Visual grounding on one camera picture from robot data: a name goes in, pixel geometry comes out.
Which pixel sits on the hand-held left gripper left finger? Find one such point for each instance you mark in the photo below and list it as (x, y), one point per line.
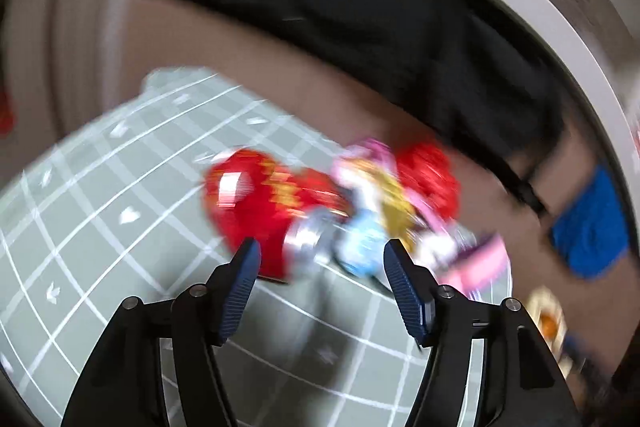
(243, 274)

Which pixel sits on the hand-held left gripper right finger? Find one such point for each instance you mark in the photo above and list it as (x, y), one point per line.
(400, 279)

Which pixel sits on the light blue wrapper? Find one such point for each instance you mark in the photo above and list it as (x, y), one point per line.
(362, 242)

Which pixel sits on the large red snack packet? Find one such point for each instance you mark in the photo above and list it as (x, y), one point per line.
(240, 207)

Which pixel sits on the pink packet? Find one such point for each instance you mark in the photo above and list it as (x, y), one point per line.
(475, 262)

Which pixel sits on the pink yellow wrapper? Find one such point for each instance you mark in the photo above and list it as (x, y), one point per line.
(385, 202)

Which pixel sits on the red wrapper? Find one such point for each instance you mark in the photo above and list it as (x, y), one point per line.
(430, 177)

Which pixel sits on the cream orange small packet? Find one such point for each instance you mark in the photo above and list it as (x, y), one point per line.
(547, 322)

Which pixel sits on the green grid cutting mat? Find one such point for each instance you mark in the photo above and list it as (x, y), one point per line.
(125, 167)

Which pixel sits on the blue cloth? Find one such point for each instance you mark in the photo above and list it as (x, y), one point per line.
(595, 222)

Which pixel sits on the black cloth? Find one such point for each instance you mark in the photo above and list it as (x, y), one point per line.
(350, 17)

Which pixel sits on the red object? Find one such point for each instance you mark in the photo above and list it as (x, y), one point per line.
(6, 114)

